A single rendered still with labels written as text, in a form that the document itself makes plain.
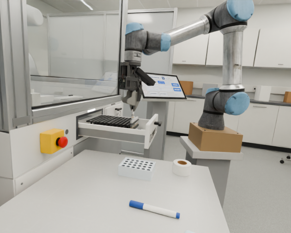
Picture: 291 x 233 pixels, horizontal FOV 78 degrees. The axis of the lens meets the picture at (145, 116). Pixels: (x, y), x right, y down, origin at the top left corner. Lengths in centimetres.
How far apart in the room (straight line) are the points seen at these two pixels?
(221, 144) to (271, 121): 301
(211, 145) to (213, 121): 14
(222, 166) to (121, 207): 73
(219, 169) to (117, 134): 63
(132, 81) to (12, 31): 42
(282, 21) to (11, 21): 468
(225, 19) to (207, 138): 57
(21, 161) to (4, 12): 40
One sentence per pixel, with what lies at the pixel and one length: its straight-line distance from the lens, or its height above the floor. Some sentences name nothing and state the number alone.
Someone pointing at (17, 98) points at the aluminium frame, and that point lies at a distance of 63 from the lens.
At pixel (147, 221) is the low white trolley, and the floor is 76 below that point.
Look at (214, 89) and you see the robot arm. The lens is 107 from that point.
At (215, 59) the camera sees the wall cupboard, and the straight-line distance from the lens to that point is 416.
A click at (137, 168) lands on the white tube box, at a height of 79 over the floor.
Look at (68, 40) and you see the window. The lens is 85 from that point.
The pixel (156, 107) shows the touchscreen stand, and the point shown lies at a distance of 182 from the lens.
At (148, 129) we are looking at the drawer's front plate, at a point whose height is 91.
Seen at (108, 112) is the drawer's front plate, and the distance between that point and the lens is 116.
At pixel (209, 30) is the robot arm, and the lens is 107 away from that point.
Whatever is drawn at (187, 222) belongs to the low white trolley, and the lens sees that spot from 54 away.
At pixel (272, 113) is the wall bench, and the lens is 401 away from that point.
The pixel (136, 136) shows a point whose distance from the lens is 80.
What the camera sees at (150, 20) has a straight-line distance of 272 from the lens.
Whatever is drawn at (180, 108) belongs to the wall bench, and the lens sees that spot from 381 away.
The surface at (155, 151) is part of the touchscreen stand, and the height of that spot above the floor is 39.
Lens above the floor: 110
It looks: 11 degrees down
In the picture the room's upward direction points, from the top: 4 degrees clockwise
